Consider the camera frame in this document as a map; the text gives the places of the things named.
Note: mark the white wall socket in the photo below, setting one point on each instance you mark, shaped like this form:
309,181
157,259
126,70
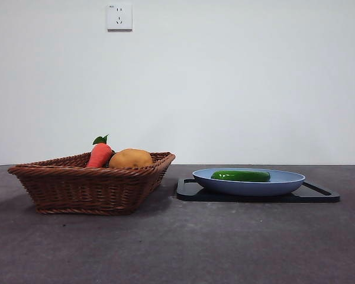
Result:
119,17

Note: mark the brown wicker basket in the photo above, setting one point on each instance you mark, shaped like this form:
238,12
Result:
77,189

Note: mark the tan potato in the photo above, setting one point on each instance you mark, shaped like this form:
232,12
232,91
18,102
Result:
130,158

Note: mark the blue round plate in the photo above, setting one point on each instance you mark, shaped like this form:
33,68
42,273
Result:
248,187

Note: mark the black rectangular tray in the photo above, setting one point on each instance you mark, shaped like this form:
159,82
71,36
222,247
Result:
189,196

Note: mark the orange carrot with green leaves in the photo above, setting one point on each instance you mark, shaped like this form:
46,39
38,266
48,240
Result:
98,155

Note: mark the green pepper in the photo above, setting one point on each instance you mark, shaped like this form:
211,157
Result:
239,176

